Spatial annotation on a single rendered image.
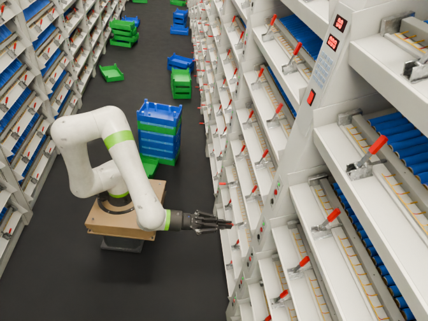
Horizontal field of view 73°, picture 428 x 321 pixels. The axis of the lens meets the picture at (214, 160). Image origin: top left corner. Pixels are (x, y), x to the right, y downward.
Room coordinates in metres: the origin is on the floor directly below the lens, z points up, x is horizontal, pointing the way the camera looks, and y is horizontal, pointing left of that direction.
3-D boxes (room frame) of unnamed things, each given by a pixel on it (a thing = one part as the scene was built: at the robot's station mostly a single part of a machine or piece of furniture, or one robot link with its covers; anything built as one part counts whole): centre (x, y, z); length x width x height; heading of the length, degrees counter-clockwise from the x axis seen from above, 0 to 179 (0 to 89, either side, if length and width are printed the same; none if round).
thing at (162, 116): (1.87, 0.47, 0.44); 0.30 x 0.20 x 0.08; 88
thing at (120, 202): (1.05, 0.55, 0.40); 0.26 x 0.15 x 0.06; 89
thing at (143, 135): (1.87, 0.47, 0.28); 0.30 x 0.20 x 0.08; 88
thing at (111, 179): (1.04, 0.51, 0.53); 0.16 x 0.13 x 0.19; 130
